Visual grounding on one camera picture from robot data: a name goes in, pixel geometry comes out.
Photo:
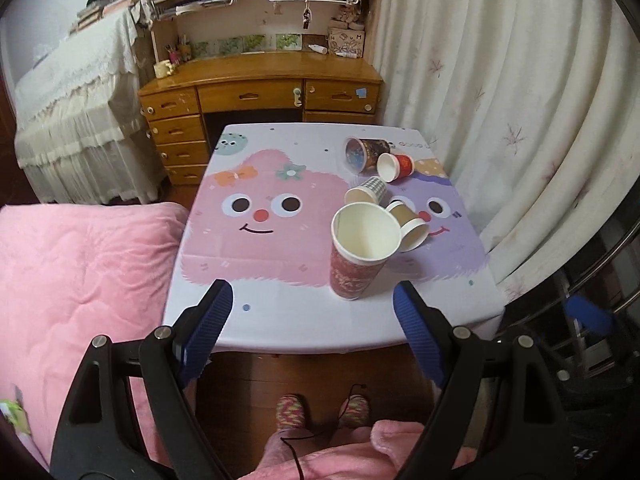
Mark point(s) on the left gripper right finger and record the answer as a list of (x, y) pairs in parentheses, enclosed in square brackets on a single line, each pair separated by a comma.
[(526, 436)]

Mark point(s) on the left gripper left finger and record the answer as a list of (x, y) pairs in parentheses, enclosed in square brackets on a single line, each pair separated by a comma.
[(99, 435)]

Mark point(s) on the red patterned paper cup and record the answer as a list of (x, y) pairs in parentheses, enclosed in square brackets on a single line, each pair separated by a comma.
[(364, 237)]

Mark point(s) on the brown kraft paper cup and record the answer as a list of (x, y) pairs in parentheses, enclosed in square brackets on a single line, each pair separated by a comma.
[(414, 230)]

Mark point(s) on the grey striped paper cup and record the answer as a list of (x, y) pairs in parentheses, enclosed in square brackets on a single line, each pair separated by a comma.
[(372, 190)]

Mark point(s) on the orange red paper cup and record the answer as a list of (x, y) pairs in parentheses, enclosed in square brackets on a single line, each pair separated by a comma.
[(392, 167)]

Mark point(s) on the dark brown patterned cup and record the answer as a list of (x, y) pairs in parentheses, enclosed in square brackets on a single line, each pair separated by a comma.
[(362, 154)]

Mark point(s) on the black metal rack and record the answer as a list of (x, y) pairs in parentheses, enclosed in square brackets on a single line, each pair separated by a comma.
[(584, 321)]

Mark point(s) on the pink fleece robe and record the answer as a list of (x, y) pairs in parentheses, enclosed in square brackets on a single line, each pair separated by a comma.
[(376, 452)]

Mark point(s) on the pink quilted blanket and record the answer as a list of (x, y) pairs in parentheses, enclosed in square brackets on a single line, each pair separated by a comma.
[(70, 273)]

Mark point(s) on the right knitted slipper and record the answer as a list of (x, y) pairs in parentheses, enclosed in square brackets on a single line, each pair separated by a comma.
[(355, 412)]

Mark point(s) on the knitted slipper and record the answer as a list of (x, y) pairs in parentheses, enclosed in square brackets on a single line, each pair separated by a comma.
[(355, 412), (290, 412)]

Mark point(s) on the left knitted slipper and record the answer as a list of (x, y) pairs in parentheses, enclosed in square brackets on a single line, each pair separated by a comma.
[(290, 412)]

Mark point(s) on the cartoon monster tablecloth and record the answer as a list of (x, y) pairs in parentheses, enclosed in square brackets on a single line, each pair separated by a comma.
[(261, 221)]

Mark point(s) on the cream lace covered furniture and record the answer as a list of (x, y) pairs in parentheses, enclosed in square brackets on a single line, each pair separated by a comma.
[(81, 136)]

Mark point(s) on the wooden desk with drawers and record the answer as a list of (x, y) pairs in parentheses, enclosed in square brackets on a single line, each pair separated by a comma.
[(187, 110)]

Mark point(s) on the white floral curtain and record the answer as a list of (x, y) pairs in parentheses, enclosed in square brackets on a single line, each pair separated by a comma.
[(531, 106)]

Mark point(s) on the patterned cardboard box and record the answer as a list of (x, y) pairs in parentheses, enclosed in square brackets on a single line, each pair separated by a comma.
[(347, 43)]

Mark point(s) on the wooden bookshelf hutch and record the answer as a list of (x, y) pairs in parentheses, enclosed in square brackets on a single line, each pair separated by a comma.
[(212, 28)]

